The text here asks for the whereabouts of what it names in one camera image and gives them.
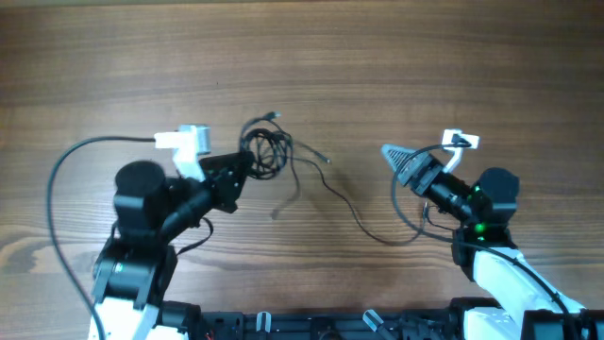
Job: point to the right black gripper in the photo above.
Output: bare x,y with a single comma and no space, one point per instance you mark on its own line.
421,175

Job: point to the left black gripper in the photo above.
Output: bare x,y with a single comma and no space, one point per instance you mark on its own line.
225,184

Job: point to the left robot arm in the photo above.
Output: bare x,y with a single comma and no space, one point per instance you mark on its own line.
138,261

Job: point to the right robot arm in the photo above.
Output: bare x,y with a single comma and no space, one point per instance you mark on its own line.
522,304

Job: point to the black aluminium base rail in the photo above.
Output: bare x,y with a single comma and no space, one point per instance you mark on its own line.
408,325

